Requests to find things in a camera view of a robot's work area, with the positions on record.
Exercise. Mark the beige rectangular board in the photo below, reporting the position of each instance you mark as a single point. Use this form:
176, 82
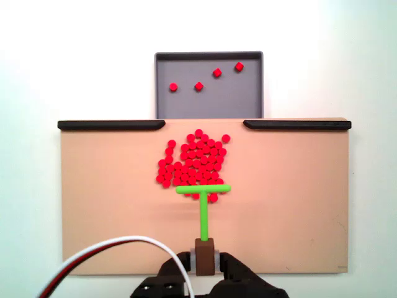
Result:
108, 201

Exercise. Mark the grey square tray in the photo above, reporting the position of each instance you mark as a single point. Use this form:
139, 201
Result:
217, 99

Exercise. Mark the black edge rail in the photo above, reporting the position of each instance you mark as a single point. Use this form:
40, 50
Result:
108, 125
297, 124

